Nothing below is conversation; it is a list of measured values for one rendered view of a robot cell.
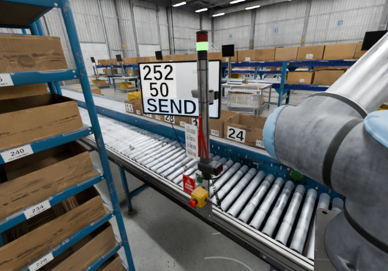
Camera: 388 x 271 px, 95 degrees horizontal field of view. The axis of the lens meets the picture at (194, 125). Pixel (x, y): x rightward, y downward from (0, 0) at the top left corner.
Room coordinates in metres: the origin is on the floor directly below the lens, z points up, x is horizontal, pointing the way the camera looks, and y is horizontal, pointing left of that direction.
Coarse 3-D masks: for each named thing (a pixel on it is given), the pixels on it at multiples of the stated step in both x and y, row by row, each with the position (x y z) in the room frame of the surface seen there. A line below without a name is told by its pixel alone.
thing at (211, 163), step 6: (198, 162) 0.76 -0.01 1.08; (204, 162) 0.74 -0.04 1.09; (210, 162) 0.73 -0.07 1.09; (216, 162) 0.73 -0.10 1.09; (198, 168) 0.75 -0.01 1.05; (204, 168) 0.72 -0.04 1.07; (210, 168) 0.70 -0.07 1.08; (216, 168) 0.69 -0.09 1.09; (222, 168) 0.72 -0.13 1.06; (204, 174) 0.74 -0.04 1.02; (210, 174) 0.70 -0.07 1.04; (216, 174) 0.68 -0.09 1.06
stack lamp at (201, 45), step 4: (196, 36) 0.81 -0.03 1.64; (200, 36) 0.80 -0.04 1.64; (204, 36) 0.80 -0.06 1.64; (196, 40) 0.82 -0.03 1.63; (200, 40) 0.80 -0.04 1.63; (204, 40) 0.80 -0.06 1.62; (196, 44) 0.82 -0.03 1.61; (200, 44) 0.80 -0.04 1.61; (204, 44) 0.80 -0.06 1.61; (196, 48) 0.82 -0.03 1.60; (200, 48) 0.80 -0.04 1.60; (204, 48) 0.80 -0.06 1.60
